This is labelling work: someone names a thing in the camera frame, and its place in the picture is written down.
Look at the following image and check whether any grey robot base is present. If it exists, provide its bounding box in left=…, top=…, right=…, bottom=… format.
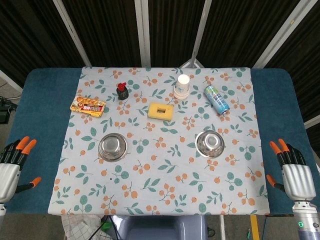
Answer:
left=116, top=215, right=208, bottom=240

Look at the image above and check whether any black power strip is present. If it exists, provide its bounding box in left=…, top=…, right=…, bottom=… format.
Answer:
left=0, top=98, right=17, bottom=123

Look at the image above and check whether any metal bowl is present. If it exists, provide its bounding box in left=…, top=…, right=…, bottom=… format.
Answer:
left=97, top=132, right=128, bottom=162
left=194, top=130, right=225, bottom=158

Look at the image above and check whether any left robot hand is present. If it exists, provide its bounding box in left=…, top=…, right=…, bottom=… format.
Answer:
left=0, top=136, right=42, bottom=204

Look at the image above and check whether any yellow snack box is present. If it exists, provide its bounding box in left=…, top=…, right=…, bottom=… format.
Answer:
left=69, top=95, right=107, bottom=118

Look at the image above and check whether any blue drink can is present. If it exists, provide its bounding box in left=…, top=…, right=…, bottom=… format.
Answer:
left=204, top=84, right=230, bottom=115

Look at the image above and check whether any grey tripod stand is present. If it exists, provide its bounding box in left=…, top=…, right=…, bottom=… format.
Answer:
left=179, top=51, right=208, bottom=69

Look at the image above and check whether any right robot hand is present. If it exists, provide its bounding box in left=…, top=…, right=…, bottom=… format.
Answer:
left=266, top=137, right=317, bottom=201

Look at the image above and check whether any floral tablecloth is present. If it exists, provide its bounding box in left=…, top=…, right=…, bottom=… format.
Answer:
left=47, top=66, right=271, bottom=217

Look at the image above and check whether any teal table cover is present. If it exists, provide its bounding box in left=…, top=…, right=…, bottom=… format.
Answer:
left=0, top=67, right=320, bottom=216

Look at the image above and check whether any white frame post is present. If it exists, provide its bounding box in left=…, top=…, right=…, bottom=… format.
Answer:
left=134, top=0, right=152, bottom=68
left=252, top=0, right=315, bottom=69
left=192, top=0, right=213, bottom=58
left=52, top=0, right=92, bottom=67
left=0, top=69, right=23, bottom=91
left=303, top=112, right=320, bottom=129

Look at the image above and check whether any yellow sponge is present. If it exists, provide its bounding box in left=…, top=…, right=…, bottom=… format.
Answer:
left=147, top=101, right=175, bottom=121

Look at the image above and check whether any black bottle red cap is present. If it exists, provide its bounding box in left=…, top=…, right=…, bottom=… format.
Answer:
left=116, top=81, right=130, bottom=101

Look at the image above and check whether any stack of paper cups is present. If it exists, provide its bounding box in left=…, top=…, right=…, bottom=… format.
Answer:
left=173, top=74, right=190, bottom=100

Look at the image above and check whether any white checked cloth bag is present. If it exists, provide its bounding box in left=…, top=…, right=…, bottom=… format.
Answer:
left=61, top=215, right=106, bottom=240

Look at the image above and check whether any white table leg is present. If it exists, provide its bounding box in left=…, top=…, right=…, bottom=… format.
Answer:
left=219, top=215, right=226, bottom=240

